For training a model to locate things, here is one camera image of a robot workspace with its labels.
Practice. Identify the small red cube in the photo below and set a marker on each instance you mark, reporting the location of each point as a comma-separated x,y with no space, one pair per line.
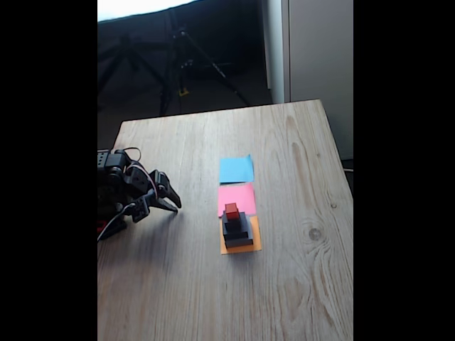
231,210

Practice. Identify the medium black cube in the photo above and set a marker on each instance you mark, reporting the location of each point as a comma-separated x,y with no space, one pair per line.
237,233

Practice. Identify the small black cube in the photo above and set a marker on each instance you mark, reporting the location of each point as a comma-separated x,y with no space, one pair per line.
241,222

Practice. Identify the large grey cube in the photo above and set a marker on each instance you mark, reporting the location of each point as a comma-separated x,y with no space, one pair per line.
239,242

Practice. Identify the red table clamp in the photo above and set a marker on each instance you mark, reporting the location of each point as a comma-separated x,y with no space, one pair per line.
100,224

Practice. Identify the blue paper sheet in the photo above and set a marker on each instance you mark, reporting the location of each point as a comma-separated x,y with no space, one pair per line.
236,170

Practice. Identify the pink paper sheet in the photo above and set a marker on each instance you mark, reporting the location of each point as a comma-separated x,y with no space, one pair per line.
245,197

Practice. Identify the orange paper sheet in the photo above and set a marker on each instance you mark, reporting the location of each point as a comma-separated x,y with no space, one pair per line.
257,241

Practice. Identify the black tripod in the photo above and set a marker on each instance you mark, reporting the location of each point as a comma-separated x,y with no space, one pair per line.
185,64

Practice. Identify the black light stand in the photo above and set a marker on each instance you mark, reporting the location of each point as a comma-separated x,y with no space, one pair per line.
136,65

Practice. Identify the bright white light panel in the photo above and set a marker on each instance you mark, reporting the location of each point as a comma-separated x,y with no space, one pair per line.
135,7

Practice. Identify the white cabinet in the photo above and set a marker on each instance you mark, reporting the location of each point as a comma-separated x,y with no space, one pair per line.
320,53

